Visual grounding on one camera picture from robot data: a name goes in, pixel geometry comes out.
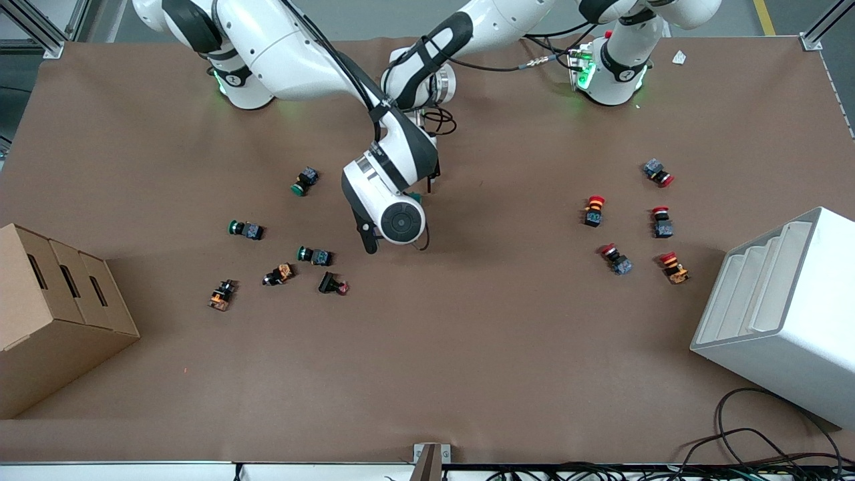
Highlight square push button red contacts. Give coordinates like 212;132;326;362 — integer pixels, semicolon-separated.
317;271;350;296

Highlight brown table cover sheet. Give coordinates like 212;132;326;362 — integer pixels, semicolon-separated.
0;33;855;465

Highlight red emergency button orange block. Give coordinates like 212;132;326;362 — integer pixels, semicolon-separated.
582;195;607;228
659;251;691;285

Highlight brown cardboard slotted box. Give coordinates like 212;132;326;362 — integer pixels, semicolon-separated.
0;223;141;420

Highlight white stepped storage bin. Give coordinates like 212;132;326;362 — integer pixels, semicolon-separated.
690;206;855;430

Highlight black left arm wrist cable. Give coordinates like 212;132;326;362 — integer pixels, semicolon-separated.
422;106;458;136

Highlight black arm wrist cable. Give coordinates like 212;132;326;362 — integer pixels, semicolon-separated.
422;106;458;136
279;0;401;144

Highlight black left arm base cable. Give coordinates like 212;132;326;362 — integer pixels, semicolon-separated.
454;33;588;73

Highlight black right arm wrist cable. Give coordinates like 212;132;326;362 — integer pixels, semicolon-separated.
279;0;401;144

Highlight grey metal table bracket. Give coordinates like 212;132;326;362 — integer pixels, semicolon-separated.
413;443;452;481

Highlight tangled black floor cables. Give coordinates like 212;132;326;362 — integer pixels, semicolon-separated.
488;460;855;481

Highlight black looped floor cable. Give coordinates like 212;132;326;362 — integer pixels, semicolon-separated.
715;387;844;468

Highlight aluminium frame profile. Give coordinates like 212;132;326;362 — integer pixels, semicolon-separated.
800;0;855;52
0;0;67;59

